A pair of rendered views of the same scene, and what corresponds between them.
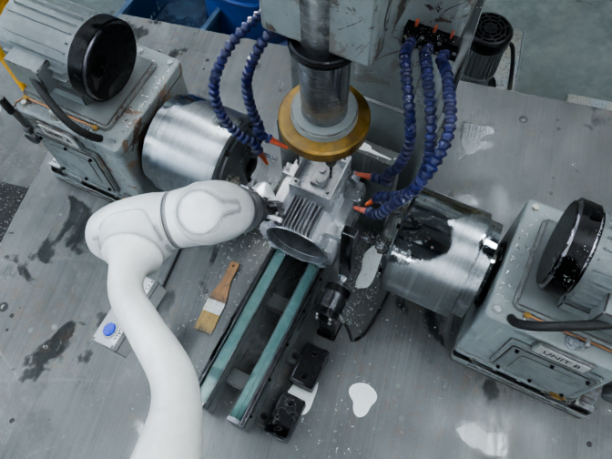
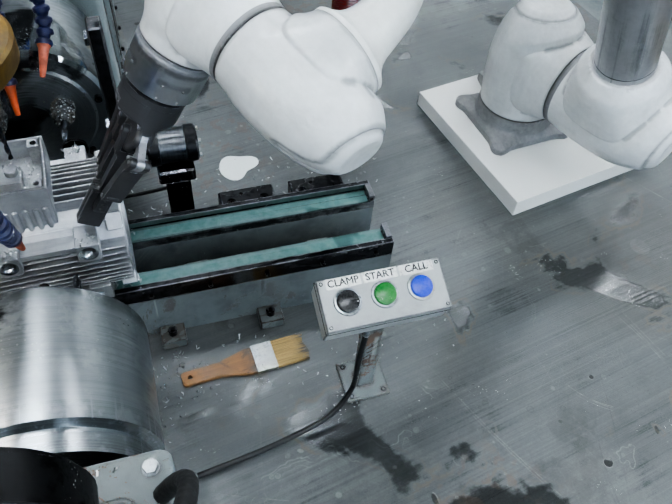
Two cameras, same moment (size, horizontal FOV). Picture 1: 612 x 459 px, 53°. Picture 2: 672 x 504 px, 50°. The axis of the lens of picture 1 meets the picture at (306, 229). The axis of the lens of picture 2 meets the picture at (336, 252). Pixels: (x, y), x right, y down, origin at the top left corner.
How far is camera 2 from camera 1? 1.21 m
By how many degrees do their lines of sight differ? 59
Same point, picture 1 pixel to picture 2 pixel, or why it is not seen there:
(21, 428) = (600, 442)
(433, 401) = (189, 119)
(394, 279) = not seen: hidden behind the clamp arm
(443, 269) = (63, 16)
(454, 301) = not seen: hidden behind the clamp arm
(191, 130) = (32, 355)
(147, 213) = (282, 23)
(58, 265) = not seen: outside the picture
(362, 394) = (234, 167)
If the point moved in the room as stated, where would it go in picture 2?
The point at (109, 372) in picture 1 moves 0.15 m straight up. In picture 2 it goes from (448, 405) to (468, 356)
